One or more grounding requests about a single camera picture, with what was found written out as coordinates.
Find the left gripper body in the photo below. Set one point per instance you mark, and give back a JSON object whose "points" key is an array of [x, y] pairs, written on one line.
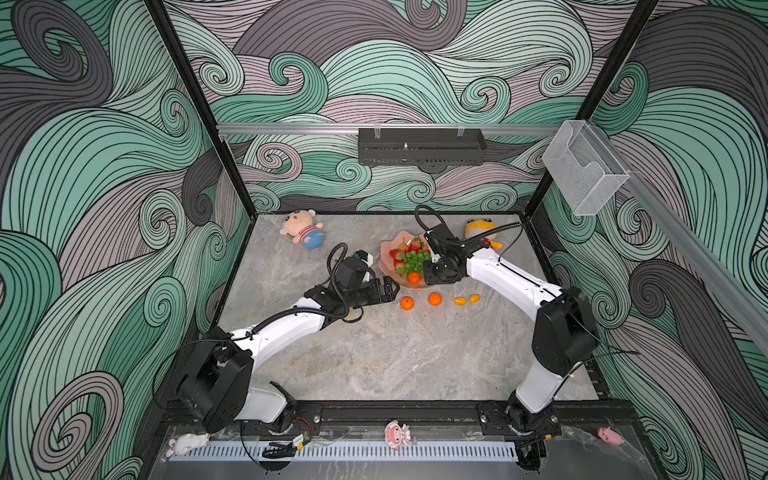
{"points": [[366, 295]]}

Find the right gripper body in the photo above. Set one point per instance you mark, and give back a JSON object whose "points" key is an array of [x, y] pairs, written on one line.
{"points": [[438, 272]]}

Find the pink scalloped fruit bowl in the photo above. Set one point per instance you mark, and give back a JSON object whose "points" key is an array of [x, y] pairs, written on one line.
{"points": [[386, 262]]}

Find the green grape bunch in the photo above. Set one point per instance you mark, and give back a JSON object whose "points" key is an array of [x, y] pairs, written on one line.
{"points": [[414, 262]]}

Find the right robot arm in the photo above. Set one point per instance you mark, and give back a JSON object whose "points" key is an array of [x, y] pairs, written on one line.
{"points": [[564, 327]]}

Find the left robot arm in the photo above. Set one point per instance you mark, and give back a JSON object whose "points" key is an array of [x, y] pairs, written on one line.
{"points": [[216, 385]]}

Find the yellow chick plush toy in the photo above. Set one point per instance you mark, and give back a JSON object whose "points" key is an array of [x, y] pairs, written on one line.
{"points": [[482, 228]]}

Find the pink pig plush toy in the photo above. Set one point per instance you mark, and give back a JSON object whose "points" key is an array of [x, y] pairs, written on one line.
{"points": [[300, 225]]}

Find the pink octopus figurine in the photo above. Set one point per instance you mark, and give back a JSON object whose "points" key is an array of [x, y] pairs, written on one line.
{"points": [[397, 435]]}

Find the pink pig toy small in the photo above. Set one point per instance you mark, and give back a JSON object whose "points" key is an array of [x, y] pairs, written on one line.
{"points": [[610, 436]]}

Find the white mouse toy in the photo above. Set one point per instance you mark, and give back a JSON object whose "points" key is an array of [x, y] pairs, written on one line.
{"points": [[186, 443]]}

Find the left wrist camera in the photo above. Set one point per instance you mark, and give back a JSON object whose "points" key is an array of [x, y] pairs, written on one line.
{"points": [[367, 259]]}

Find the black wall tray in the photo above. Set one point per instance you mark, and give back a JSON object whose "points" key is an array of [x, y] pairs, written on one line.
{"points": [[427, 148]]}

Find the aluminium rail back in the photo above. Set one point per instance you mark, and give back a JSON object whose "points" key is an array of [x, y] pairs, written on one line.
{"points": [[333, 129]]}

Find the aluminium rail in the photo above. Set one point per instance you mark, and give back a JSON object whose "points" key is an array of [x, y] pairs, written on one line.
{"points": [[333, 129], [678, 212]]}

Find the clear plastic wall bin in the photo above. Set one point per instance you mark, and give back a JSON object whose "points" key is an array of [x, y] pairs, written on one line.
{"points": [[585, 166]]}

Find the white ventilated cable duct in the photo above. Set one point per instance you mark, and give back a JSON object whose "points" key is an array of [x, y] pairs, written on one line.
{"points": [[453, 451]]}

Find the aluminium rail right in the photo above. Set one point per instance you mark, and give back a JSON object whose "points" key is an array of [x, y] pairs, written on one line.
{"points": [[678, 212]]}

